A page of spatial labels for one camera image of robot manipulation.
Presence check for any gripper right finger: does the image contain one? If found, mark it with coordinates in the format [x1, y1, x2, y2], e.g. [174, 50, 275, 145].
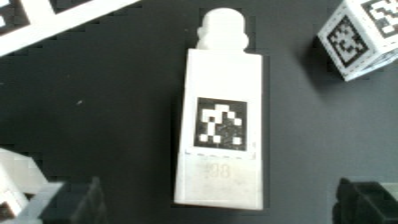
[332, 178, 398, 224]

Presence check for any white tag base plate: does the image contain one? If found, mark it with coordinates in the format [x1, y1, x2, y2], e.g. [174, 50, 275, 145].
[0, 0, 140, 57]

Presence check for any white chair leg middle right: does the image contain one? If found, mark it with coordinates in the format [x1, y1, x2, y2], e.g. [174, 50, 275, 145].
[318, 0, 398, 81]

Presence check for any white chair seat part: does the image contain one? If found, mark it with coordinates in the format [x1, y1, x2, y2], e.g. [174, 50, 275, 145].
[0, 148, 47, 216]

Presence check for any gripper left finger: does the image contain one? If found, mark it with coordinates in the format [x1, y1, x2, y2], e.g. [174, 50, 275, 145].
[15, 176, 110, 224]

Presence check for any white chair leg with tag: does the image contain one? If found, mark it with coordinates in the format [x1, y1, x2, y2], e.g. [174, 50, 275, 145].
[174, 8, 262, 210]

